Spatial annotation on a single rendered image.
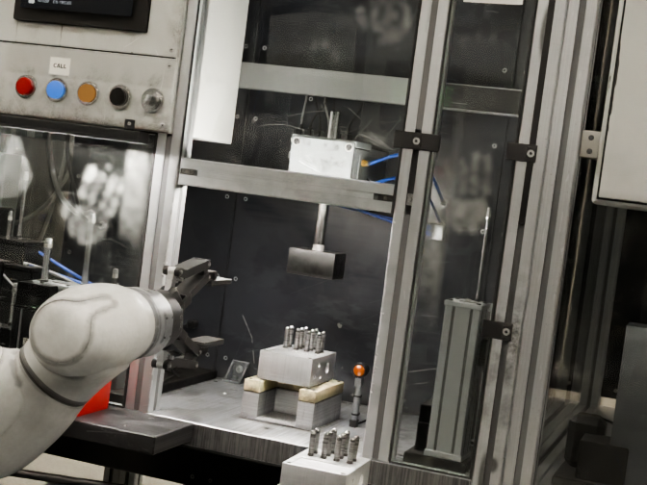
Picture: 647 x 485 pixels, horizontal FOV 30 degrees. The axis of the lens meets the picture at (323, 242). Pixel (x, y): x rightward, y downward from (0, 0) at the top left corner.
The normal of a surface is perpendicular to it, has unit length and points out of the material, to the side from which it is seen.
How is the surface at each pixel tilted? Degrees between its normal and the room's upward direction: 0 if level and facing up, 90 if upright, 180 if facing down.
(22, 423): 106
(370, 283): 90
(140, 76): 90
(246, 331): 90
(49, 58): 90
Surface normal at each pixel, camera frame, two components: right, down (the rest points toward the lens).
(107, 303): 0.62, -0.68
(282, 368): -0.33, 0.01
